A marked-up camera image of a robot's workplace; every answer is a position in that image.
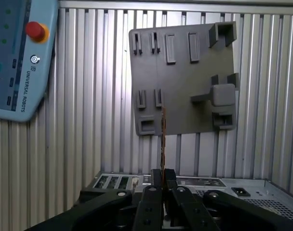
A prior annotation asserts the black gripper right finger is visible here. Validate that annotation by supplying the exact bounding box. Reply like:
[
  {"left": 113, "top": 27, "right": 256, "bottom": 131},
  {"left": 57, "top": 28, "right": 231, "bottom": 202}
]
[{"left": 164, "top": 169, "right": 293, "bottom": 231}]

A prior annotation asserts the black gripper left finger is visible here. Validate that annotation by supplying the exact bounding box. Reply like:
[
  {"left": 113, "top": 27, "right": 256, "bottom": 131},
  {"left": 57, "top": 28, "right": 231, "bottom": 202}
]
[{"left": 32, "top": 169, "right": 164, "bottom": 231}]

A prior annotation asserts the RAM stick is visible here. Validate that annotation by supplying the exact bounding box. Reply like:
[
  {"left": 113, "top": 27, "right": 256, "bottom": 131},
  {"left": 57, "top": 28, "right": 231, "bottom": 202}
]
[{"left": 160, "top": 105, "right": 169, "bottom": 193}]

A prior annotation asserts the black open PC case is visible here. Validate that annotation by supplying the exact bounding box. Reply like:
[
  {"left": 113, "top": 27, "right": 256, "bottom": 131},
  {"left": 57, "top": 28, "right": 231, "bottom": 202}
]
[{"left": 82, "top": 171, "right": 293, "bottom": 231}]

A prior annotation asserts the grey plastic parts rack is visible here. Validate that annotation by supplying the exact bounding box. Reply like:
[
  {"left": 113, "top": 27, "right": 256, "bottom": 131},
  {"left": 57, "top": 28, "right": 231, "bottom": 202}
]
[{"left": 128, "top": 21, "right": 240, "bottom": 137}]

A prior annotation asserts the pale blue teach pendant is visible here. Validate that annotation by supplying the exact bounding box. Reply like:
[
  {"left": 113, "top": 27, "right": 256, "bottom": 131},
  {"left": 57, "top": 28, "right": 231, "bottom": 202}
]
[{"left": 0, "top": 0, "right": 59, "bottom": 124}]

